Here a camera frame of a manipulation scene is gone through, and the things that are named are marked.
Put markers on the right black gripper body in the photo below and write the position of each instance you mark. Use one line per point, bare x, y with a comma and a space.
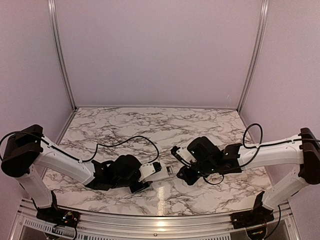
206, 168

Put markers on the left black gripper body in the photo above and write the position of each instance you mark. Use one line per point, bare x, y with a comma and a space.
140, 187

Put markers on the white remote control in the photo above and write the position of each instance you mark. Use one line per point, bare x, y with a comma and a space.
161, 175

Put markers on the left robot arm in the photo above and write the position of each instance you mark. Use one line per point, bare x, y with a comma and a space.
29, 148

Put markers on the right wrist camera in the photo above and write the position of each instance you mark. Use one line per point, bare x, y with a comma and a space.
182, 155

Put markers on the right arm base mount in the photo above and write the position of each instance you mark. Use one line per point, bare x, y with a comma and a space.
249, 218

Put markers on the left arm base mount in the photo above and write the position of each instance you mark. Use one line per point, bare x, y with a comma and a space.
59, 217

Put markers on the front aluminium rail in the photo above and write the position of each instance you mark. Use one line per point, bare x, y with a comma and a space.
109, 226

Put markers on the right aluminium frame post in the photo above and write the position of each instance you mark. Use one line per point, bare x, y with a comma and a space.
261, 29

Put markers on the aluminium frame post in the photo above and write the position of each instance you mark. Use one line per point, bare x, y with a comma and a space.
59, 52
261, 29

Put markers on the left aluminium frame post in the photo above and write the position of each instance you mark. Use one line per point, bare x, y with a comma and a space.
59, 52

